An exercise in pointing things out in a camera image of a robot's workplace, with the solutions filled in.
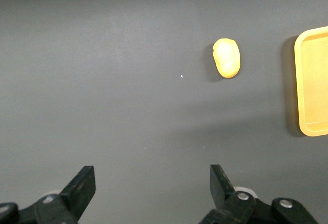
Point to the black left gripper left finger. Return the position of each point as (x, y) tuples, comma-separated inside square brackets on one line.
[(77, 195)]

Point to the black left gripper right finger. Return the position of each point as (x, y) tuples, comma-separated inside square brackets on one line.
[(225, 198)]

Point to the yellow potato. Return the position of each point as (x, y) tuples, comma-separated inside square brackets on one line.
[(226, 58)]

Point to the yellow plastic tray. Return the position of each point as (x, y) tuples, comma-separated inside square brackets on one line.
[(313, 80)]

